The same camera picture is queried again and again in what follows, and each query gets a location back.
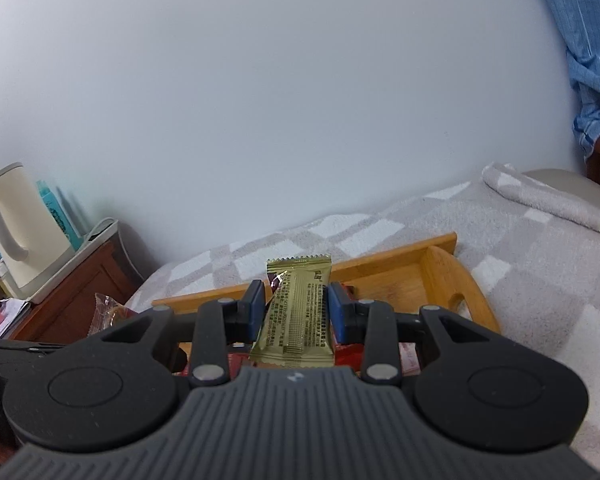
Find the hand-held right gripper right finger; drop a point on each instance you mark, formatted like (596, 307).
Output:
(336, 315)

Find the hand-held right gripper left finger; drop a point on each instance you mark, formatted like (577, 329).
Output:
(255, 310)

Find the clear brown snack packet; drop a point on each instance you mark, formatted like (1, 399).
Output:
(105, 312)

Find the stack of papers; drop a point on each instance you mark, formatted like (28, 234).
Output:
(16, 312)

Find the long red snack packet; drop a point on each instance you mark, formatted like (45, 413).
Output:
(236, 361)

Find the red printed snack packet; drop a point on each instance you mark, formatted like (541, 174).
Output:
(410, 358)

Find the wooden nightstand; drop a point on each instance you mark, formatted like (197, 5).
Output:
(80, 290)

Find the cream electric kettle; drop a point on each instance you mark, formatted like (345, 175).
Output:
(20, 240)

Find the tall teal box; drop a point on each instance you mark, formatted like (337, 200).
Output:
(62, 215)

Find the grey white checked blanket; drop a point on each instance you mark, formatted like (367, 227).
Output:
(530, 270)

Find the blue checked cloth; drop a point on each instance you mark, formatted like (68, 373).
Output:
(590, 35)

